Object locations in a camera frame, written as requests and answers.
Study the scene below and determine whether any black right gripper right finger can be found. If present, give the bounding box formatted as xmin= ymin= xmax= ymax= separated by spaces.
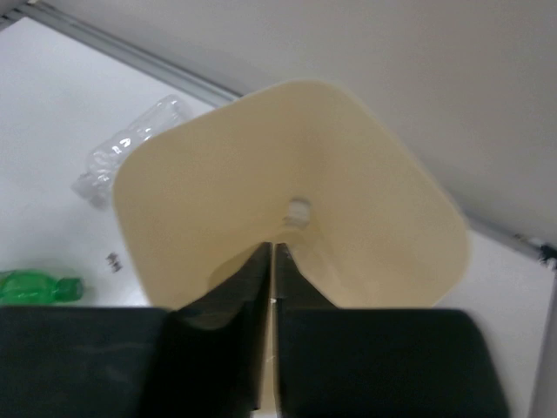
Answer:
xmin=275 ymin=244 xmax=510 ymax=417

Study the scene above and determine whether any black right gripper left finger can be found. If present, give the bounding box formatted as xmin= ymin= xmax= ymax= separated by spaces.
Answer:
xmin=1 ymin=243 xmax=272 ymax=417

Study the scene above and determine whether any green plastic soda bottle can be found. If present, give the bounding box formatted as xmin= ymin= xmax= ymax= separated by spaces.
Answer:
xmin=1 ymin=270 xmax=84 ymax=305

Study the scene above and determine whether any small clear bottle white cap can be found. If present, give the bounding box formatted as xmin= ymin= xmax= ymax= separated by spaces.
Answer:
xmin=279 ymin=198 xmax=322 ymax=246

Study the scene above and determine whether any beige plastic bin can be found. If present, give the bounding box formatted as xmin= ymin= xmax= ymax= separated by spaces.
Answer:
xmin=112 ymin=81 xmax=471 ymax=417

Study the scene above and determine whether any clear bottle blue-white cap far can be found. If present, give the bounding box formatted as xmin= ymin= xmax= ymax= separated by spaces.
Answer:
xmin=71 ymin=95 xmax=192 ymax=208

